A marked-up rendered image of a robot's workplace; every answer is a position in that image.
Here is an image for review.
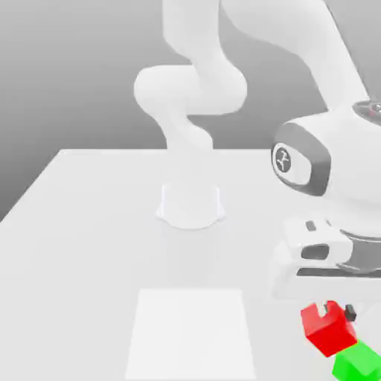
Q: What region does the small red cube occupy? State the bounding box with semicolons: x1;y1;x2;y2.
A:
300;300;359;359

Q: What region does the small green cube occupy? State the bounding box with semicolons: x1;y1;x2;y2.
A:
331;339;381;381

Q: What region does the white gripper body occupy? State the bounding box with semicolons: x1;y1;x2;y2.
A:
270;244;381;305

